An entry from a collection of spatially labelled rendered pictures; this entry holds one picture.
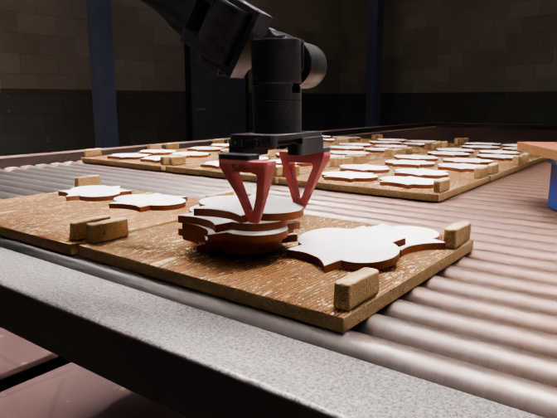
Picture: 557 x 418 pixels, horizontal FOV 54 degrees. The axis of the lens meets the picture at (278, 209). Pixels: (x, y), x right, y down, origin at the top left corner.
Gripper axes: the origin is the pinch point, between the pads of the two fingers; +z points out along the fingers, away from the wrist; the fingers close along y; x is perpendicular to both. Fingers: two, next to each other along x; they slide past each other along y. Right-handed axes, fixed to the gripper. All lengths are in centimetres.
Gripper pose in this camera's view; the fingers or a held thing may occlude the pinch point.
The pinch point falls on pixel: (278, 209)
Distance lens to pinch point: 65.6
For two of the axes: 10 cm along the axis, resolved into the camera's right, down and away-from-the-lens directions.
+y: 5.7, -1.6, 8.0
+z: 0.1, 9.8, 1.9
